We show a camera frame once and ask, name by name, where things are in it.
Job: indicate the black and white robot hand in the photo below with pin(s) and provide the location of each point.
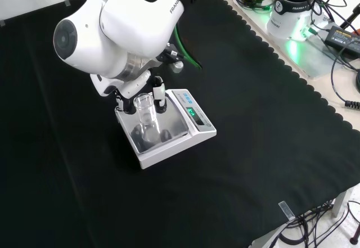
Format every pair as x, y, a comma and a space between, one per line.
135, 86

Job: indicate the clear glass beaker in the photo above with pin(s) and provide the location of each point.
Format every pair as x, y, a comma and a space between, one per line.
146, 116

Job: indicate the white electronic balance steel pan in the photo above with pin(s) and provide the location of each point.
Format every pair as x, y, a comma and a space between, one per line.
180, 144

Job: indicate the black bench cloth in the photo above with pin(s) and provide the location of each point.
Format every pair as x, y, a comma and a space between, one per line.
225, 161

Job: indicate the black power adapter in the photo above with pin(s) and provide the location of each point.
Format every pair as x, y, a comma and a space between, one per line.
344, 38

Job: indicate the black tripod leg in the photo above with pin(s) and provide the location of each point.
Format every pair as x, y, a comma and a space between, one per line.
350, 18

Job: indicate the pale table leg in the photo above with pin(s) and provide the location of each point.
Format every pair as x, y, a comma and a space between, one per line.
341, 203

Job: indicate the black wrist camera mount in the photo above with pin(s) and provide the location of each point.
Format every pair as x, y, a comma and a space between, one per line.
173, 58

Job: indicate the metal base plate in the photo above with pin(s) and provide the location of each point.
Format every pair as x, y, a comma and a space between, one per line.
317, 59

